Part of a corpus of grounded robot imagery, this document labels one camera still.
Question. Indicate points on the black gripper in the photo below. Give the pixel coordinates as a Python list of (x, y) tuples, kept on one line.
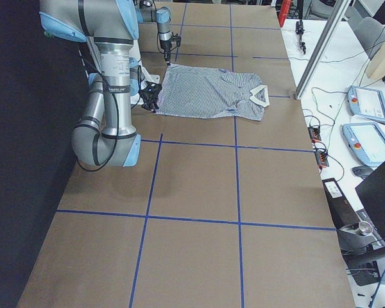
[(164, 47), (148, 99)]

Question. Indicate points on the navy white striped polo shirt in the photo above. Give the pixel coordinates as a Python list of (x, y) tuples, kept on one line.
[(208, 93)]

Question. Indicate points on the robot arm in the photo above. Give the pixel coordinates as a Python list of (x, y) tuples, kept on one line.
[(147, 12), (105, 135)]

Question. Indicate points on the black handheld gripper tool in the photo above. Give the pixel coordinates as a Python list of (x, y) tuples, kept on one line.
[(299, 30)]

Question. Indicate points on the black power strip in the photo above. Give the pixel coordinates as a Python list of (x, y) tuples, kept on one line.
[(314, 133)]

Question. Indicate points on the grey office chair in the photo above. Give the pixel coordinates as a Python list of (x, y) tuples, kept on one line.
[(371, 35)]

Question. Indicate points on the far teach pendant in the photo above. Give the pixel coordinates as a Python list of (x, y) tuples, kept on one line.
[(366, 102)]

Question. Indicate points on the teach pendant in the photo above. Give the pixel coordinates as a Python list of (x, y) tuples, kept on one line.
[(367, 142), (366, 102)]

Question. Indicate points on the near teach pendant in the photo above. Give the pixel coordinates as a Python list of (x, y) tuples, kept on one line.
[(367, 142)]

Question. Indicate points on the black computer mouse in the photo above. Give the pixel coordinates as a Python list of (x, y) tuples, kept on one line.
[(362, 171)]

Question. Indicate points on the black box with label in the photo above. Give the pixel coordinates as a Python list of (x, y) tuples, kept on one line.
[(342, 213)]

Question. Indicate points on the black monitor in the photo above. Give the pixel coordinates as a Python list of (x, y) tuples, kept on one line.
[(371, 192)]

